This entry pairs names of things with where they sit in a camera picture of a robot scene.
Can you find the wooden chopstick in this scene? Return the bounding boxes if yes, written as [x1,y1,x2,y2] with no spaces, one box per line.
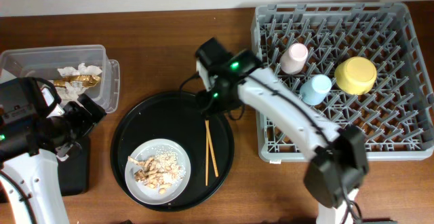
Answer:
[205,120,209,186]
[205,120,219,177]

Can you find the white gold wrapper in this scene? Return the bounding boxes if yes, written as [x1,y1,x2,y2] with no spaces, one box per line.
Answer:
[50,63,102,102]

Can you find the grey plate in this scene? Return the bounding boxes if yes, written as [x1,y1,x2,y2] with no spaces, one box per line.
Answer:
[125,138,191,205]

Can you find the food scraps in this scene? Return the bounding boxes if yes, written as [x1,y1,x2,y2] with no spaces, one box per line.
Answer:
[127,151,186,194]

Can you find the pink cup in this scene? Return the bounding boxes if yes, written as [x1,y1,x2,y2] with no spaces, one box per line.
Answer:
[280,43,309,75]

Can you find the blue cup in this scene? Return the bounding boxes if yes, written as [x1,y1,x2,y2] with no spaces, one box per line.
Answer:
[300,74,332,106]

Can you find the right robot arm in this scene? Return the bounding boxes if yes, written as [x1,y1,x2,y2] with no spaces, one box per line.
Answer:
[195,37,369,223]

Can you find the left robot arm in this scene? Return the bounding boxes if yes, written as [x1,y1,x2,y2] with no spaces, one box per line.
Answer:
[1,77,106,223]

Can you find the grey dishwasher rack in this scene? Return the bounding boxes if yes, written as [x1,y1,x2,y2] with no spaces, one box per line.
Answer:
[251,2,433,161]

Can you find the round black tray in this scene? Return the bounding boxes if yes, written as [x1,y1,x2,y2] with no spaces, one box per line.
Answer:
[110,92,235,212]

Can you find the black rectangular bin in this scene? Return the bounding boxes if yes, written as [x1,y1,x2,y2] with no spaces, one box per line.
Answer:
[58,136,91,197]

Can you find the clear plastic bin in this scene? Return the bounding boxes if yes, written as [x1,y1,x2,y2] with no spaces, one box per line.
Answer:
[1,45,120,113]

